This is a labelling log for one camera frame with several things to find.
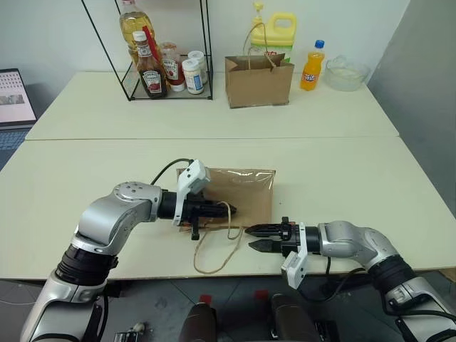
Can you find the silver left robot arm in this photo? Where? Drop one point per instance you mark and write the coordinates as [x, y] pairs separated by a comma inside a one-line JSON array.
[[107, 221]]

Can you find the dark glass ketchup bottle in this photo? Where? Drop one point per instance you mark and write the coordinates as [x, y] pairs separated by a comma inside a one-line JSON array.
[[151, 75]]

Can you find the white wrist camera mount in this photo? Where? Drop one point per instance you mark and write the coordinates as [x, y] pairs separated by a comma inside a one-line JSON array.
[[297, 263], [194, 176]]

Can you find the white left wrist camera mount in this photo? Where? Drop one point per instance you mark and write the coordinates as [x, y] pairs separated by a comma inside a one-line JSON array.
[[194, 176]]

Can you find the yellow detergent jug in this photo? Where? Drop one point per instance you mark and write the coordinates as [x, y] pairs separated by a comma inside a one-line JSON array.
[[278, 35]]

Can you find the small red tag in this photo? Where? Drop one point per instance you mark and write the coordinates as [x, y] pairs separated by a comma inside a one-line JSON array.
[[206, 298]]

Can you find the dark rounded shape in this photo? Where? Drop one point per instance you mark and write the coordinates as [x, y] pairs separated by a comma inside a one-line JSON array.
[[292, 320], [201, 322]]

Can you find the clear glass bowl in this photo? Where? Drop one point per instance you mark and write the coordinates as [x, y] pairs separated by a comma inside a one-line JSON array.
[[347, 75]]

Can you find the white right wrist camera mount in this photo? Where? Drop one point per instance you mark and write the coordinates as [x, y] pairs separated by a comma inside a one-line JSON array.
[[297, 263]]

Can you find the red squeeze ketchup bottle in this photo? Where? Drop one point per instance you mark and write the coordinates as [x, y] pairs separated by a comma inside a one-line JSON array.
[[171, 67]]

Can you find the upright brown paper bag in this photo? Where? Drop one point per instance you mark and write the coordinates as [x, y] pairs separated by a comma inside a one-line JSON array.
[[258, 83]]

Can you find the white seasoning jar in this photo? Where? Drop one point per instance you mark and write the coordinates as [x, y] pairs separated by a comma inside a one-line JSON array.
[[193, 76], [199, 57]]

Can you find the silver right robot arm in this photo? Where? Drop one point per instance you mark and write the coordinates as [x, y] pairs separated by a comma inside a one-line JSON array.
[[374, 246]]

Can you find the grey laptop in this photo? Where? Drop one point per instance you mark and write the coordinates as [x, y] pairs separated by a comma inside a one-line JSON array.
[[14, 96]]

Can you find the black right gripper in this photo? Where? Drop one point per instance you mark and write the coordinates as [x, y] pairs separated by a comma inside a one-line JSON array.
[[289, 237]]

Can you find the orange soda bottle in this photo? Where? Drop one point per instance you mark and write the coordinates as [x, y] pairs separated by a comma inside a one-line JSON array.
[[313, 71]]

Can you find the brown paper bag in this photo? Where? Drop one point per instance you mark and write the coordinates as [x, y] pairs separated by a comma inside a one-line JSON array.
[[246, 199], [258, 83]]

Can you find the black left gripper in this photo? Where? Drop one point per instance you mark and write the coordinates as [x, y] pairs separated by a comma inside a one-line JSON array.
[[199, 210]]

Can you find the cooking oil bottle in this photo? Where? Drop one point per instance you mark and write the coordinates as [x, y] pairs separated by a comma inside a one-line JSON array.
[[133, 25]]

